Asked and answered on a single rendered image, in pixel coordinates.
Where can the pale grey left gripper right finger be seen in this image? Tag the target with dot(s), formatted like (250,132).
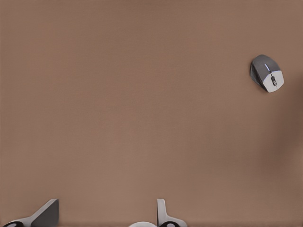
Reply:
(163,214)

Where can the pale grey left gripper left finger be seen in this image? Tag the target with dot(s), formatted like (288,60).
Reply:
(46,214)

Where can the grey and silver computer mouse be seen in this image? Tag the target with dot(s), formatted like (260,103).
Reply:
(266,72)

